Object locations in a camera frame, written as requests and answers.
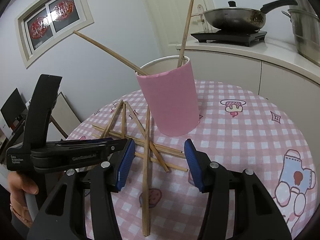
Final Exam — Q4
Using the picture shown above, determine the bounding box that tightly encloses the long front wooden chopstick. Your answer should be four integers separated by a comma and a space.
141, 106, 151, 237

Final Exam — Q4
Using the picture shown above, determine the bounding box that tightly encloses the white kitchen counter cabinet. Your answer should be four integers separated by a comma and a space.
185, 39, 319, 147

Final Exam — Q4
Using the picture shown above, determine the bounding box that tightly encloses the left hand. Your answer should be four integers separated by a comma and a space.
8, 172, 39, 228

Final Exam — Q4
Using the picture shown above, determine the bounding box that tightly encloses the white leaning board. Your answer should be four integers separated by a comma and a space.
50, 92, 81, 138

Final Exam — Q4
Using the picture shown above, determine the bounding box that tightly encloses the black computer monitor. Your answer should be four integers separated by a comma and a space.
1, 88, 27, 130

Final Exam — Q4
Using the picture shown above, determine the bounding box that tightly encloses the pink checkered tablecloth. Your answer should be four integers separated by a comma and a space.
69, 81, 317, 239

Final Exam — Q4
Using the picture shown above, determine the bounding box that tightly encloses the pink cylindrical utensil holder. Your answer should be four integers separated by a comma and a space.
136, 55, 200, 137

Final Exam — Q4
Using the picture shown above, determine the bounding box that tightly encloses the upright chopstick in holder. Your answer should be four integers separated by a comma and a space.
177, 0, 194, 68

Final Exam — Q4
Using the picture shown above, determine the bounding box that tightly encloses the chopstick leaning left in holder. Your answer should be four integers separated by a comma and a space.
73, 31, 147, 76

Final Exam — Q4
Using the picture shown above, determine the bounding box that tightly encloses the black induction cooktop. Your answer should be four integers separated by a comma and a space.
191, 30, 267, 47

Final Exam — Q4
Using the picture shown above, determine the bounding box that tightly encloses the steel wok with lid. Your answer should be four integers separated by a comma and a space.
203, 0, 298, 31

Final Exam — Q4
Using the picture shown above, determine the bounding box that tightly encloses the window with red decorations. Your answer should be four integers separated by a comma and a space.
15, 0, 94, 68

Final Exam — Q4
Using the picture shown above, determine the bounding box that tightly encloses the cream panel door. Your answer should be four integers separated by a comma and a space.
144, 0, 215, 56

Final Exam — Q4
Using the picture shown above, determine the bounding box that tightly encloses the stainless steel steamer pot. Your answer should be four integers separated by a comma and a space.
282, 0, 320, 66

